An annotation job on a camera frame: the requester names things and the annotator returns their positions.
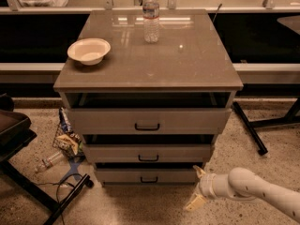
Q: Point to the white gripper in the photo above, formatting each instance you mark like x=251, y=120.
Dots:
x=206, y=184

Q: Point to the grey drawer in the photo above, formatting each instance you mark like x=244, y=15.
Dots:
x=147, y=153
x=160, y=176
x=148, y=121

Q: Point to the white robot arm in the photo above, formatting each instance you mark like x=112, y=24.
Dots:
x=241, y=184

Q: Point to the grey drawer cabinet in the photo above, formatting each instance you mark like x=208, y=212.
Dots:
x=188, y=68

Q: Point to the empty plastic bottle on floor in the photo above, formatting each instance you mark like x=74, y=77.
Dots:
x=49, y=162

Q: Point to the white paper bowl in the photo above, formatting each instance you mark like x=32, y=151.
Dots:
x=89, y=51

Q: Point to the clear plastic water bottle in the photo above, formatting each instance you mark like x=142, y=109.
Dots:
x=150, y=12

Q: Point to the wire basket with snack bags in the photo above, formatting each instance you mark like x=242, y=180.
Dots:
x=68, y=141

